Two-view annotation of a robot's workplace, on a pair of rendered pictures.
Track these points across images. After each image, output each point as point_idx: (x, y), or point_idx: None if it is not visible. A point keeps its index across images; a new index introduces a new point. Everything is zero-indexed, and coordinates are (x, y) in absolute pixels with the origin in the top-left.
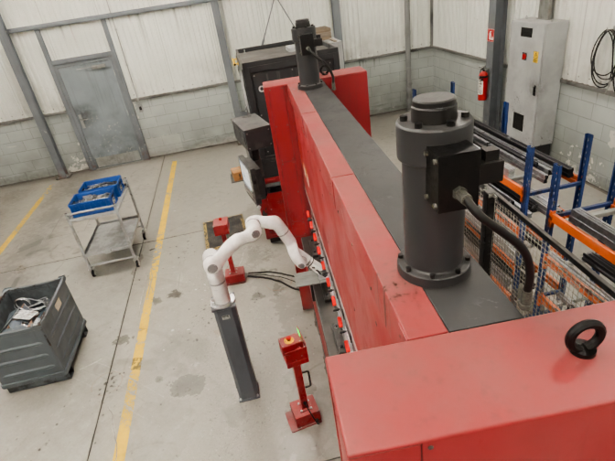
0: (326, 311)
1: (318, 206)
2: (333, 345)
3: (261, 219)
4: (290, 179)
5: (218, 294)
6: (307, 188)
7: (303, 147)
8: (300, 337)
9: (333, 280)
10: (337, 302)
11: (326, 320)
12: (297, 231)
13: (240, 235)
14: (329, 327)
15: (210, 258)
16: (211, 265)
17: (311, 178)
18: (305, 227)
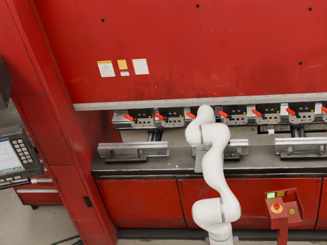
0: (254, 162)
1: (245, 50)
2: (310, 162)
3: (202, 120)
4: (63, 106)
5: (232, 241)
6: (120, 86)
7: (132, 26)
8: (279, 194)
9: (299, 101)
10: (314, 115)
11: (270, 163)
12: (86, 166)
13: (220, 148)
14: (282, 162)
15: (230, 200)
16: (239, 204)
17: (196, 41)
18: (87, 155)
